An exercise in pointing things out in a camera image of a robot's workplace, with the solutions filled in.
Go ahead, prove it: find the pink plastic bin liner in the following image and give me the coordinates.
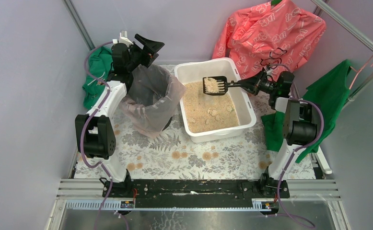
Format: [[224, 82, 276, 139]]
[[119, 64, 187, 138]]

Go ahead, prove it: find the floral table mat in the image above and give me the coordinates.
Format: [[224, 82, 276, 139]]
[[73, 64, 316, 181]]

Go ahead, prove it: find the pink patterned garment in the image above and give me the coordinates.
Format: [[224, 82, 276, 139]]
[[212, 0, 326, 81]]

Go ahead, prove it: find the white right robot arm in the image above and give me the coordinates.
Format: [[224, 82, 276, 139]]
[[227, 69, 324, 182]]

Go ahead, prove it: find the beige cat litter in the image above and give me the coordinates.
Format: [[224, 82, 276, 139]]
[[183, 82, 239, 133]]

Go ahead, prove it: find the black litter scoop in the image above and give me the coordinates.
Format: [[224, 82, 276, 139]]
[[202, 76, 240, 96]]

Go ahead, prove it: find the green shirt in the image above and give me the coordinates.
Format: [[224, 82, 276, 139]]
[[261, 59, 352, 163], [82, 47, 112, 110]]

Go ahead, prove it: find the green shirt back left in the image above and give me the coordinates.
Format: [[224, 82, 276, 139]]
[[82, 47, 112, 110]]

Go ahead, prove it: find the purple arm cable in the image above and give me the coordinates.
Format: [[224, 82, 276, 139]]
[[267, 63, 325, 230], [79, 40, 116, 230]]

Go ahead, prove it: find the black trash bin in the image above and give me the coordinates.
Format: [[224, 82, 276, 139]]
[[126, 64, 175, 131]]

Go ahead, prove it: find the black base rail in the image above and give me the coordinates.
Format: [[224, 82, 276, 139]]
[[99, 175, 290, 208]]

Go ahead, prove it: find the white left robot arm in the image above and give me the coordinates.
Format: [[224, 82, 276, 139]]
[[75, 31, 164, 183]]

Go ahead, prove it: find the metal clothes rack bar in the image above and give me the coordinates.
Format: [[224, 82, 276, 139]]
[[311, 0, 373, 102]]

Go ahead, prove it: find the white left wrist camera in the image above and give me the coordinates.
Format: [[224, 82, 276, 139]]
[[112, 30, 133, 46]]

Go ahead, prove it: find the green shirt on right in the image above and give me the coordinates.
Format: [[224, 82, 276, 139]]
[[261, 59, 352, 163]]

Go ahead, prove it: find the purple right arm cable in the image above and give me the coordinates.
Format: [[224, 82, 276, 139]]
[[267, 63, 325, 230]]

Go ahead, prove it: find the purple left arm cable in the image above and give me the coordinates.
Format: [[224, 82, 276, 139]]
[[79, 40, 116, 230]]

